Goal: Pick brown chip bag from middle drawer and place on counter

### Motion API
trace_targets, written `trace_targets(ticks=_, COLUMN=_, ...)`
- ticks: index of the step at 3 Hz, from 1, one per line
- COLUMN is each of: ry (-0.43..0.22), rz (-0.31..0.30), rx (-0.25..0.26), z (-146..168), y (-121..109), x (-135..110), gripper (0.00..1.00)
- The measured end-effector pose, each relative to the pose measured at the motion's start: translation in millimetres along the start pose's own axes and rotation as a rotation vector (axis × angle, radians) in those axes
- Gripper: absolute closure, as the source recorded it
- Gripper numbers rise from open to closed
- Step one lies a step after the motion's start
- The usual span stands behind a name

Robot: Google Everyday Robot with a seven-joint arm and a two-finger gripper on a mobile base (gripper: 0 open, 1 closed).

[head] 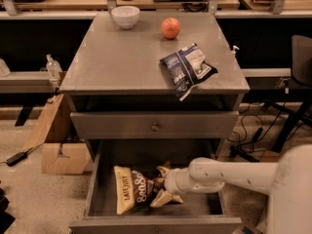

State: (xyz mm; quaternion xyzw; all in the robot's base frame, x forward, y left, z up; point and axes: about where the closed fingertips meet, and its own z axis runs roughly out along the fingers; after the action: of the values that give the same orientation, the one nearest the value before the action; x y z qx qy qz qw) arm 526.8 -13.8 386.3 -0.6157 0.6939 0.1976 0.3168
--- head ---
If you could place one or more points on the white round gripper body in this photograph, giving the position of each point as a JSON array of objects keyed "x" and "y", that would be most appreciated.
[{"x": 175, "y": 181}]

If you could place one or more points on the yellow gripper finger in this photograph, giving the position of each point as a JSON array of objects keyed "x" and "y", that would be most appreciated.
[
  {"x": 163, "y": 170},
  {"x": 162, "y": 198}
]

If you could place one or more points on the brown Late July chip bag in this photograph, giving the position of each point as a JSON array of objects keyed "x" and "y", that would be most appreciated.
[{"x": 134, "y": 189}]

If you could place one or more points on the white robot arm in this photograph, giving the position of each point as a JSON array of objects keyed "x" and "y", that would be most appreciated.
[{"x": 287, "y": 183}]

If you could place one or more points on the open grey middle drawer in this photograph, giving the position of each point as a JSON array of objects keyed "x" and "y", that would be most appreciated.
[{"x": 197, "y": 214}]

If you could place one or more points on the grey wooden drawer cabinet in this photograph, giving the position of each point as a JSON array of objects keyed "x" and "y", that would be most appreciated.
[{"x": 118, "y": 70}]

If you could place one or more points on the closed grey top drawer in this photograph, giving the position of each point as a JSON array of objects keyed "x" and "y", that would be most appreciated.
[{"x": 114, "y": 125}]

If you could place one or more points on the blue chip bag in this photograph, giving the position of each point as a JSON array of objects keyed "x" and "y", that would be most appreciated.
[{"x": 188, "y": 69}]

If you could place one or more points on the cardboard pieces left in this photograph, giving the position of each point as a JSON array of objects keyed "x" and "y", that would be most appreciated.
[{"x": 54, "y": 133}]

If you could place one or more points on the small white pump bottle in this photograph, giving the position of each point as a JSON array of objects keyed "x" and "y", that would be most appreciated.
[{"x": 235, "y": 50}]

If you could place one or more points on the red apple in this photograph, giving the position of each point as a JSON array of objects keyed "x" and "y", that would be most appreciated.
[{"x": 170, "y": 28}]

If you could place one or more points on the clear plastic bottle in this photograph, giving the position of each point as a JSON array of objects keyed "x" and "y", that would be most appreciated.
[{"x": 53, "y": 67}]

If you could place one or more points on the black power adapter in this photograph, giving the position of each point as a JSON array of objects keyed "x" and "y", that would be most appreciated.
[{"x": 16, "y": 158}]

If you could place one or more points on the white ceramic bowl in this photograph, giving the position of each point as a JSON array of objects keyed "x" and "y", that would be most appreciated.
[{"x": 126, "y": 16}]

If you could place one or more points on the black chair base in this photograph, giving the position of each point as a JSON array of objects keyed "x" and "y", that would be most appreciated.
[{"x": 301, "y": 74}]

